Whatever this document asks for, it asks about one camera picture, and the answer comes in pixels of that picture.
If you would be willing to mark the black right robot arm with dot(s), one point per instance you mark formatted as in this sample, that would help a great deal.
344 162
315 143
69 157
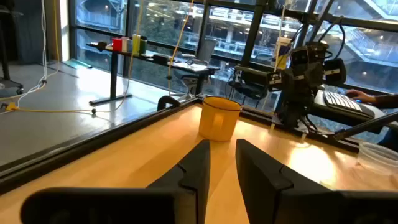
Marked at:
295 109

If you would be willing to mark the yellow-green bottle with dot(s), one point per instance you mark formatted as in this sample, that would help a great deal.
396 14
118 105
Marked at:
136 45

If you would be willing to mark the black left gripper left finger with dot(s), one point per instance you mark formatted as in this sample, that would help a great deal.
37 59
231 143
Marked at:
189 186

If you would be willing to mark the person's forearm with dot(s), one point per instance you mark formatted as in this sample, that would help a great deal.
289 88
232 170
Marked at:
387 100

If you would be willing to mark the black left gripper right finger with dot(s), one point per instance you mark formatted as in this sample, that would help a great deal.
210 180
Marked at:
267 189

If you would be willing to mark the red container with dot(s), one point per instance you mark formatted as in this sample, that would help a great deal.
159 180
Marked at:
117 44

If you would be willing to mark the person's hand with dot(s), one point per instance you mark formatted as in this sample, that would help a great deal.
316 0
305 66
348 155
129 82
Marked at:
359 95

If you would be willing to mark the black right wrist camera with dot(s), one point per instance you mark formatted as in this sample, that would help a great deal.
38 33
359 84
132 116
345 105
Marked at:
308 54

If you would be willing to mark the yellow ceramic mug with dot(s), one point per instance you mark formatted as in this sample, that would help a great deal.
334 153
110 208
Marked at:
217 121

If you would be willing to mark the grey office chair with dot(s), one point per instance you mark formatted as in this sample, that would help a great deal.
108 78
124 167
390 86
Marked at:
205 49

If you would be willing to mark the white yellow container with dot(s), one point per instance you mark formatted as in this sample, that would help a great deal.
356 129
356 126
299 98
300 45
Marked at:
282 53

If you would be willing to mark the clear round plastic container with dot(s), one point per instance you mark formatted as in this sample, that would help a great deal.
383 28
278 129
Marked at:
377 158

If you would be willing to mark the black frame clamp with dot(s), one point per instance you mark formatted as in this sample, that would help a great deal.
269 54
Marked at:
168 100

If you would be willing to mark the computer keyboard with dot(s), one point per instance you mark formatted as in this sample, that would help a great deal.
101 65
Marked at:
342 102

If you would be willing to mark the black office chair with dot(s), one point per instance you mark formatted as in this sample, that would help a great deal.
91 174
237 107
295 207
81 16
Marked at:
248 84

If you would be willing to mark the small white container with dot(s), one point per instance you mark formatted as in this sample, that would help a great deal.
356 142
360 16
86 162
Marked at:
125 44

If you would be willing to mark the black rolling stand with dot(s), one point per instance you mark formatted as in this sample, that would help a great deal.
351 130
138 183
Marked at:
4 46

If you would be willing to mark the black standing desk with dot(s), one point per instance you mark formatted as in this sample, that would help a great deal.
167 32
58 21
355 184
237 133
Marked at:
113 74

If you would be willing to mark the dark green tumbler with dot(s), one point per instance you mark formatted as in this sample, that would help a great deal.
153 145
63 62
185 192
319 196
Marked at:
143 45

